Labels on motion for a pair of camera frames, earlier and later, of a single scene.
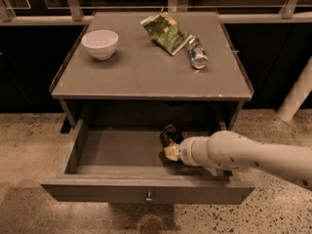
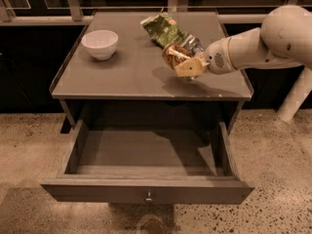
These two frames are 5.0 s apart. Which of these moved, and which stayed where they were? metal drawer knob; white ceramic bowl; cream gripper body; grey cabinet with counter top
Moved: cream gripper body
Stayed: white ceramic bowl; metal drawer knob; grey cabinet with counter top
